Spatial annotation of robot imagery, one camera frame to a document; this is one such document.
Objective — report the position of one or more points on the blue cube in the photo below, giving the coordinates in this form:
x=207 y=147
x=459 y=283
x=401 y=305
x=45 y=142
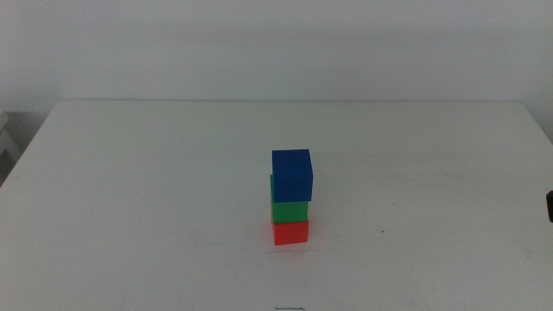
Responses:
x=292 y=177

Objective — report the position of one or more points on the red cube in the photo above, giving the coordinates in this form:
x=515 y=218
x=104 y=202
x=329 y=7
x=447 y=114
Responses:
x=290 y=233

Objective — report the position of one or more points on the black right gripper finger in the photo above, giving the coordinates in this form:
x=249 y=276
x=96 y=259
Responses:
x=550 y=207

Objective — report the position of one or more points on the green cube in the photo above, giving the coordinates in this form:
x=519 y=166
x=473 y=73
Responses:
x=289 y=212

